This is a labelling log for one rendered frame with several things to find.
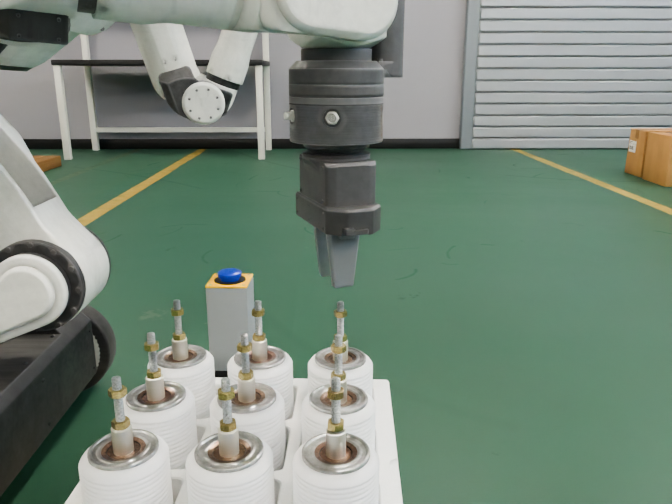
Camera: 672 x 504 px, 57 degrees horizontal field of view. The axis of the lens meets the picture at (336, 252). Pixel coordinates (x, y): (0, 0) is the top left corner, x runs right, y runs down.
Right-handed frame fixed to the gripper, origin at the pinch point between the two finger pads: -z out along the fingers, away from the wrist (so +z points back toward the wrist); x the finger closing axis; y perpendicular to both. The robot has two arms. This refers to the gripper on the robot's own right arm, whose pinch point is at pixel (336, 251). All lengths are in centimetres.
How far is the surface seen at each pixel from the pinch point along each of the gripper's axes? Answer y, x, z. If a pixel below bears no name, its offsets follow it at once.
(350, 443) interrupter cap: -2.1, 0.8, -22.9
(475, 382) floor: -52, 48, -48
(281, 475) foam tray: 4.1, 7.9, -30.2
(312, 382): -4.5, 20.9, -25.6
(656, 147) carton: -303, 234, -26
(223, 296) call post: 3.9, 42.0, -18.6
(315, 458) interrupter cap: 2.5, -0.6, -22.8
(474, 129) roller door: -297, 425, -31
